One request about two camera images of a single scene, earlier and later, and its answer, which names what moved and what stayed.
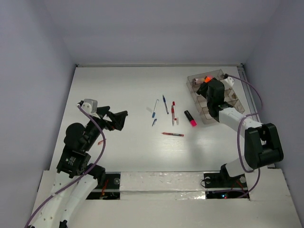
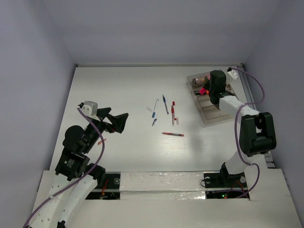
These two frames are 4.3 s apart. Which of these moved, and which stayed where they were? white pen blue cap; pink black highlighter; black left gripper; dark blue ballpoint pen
Moved: pink black highlighter
Stayed: dark blue ballpoint pen; black left gripper; white pen blue cap
